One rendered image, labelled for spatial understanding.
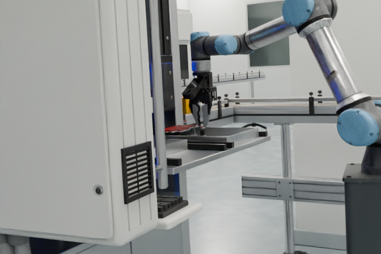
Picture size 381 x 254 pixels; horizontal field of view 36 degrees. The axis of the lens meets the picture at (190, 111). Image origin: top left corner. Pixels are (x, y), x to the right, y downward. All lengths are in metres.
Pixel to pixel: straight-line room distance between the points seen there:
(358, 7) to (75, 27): 2.50
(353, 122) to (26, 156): 0.97
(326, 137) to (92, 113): 2.54
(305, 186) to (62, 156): 1.97
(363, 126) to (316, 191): 1.30
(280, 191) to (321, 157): 0.60
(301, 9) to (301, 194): 1.40
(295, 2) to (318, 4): 0.07
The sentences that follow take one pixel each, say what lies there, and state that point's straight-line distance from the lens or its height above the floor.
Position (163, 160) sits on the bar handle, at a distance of 1.37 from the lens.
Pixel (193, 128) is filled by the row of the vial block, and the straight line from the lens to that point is 2.29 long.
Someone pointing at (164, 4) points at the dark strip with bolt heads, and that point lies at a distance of 2.37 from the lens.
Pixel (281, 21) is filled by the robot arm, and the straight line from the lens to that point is 2.11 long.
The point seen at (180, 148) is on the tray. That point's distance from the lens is 1.94.
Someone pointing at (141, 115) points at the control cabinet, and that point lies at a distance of 1.26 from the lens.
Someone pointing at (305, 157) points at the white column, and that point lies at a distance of 3.65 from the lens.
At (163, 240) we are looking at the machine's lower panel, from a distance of 2.37.
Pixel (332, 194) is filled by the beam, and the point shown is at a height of 0.48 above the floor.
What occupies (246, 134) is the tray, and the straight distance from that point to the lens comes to 2.12.
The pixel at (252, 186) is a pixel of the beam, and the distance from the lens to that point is 3.18.
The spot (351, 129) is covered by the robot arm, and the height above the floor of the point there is 0.95.
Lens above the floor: 1.17
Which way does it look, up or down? 5 degrees down
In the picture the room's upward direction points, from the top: 3 degrees counter-clockwise
